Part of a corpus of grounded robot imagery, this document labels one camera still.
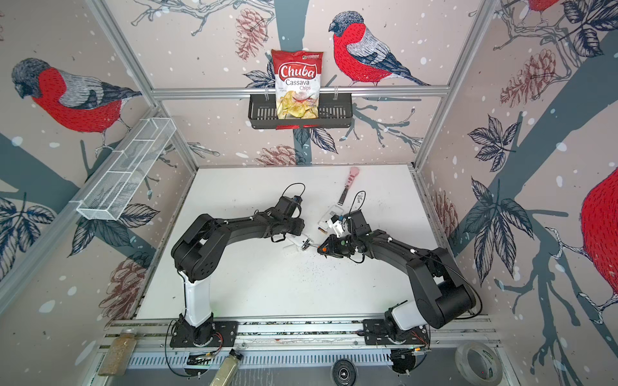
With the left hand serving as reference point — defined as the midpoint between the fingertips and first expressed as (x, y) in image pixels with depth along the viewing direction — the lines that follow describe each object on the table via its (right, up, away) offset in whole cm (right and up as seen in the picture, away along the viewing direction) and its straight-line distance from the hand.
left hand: (303, 225), depth 97 cm
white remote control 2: (0, -6, -4) cm, 7 cm away
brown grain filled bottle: (-51, -32, -30) cm, 67 cm away
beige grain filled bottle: (-19, -35, -31) cm, 51 cm away
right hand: (+6, -9, -12) cm, 16 cm away
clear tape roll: (+54, -37, -27) cm, 71 cm away
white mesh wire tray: (-58, +21, -19) cm, 64 cm away
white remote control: (+13, +5, +7) cm, 16 cm away
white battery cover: (-5, -9, -4) cm, 11 cm away
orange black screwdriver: (+8, -6, -13) cm, 17 cm away
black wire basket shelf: (+13, +47, -2) cm, 48 cm away
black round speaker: (+12, -31, -38) cm, 50 cm away
